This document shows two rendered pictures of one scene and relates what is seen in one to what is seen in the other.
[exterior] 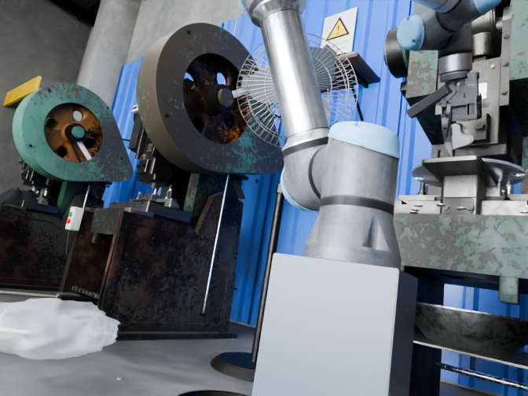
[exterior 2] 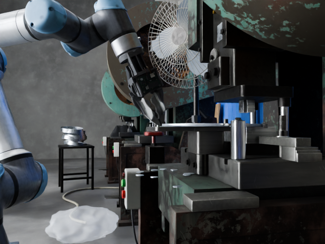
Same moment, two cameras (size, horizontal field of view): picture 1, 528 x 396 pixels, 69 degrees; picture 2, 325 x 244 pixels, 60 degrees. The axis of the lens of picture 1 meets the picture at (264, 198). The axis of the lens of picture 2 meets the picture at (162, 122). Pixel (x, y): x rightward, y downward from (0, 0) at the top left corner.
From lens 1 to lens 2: 1.06 m
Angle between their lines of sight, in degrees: 38
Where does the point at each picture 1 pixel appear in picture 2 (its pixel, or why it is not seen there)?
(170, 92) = (121, 67)
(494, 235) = (181, 201)
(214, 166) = (169, 104)
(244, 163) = not seen: hidden behind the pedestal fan
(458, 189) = (191, 145)
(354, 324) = not seen: outside the picture
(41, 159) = (117, 108)
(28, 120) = (105, 89)
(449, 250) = not seen: hidden behind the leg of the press
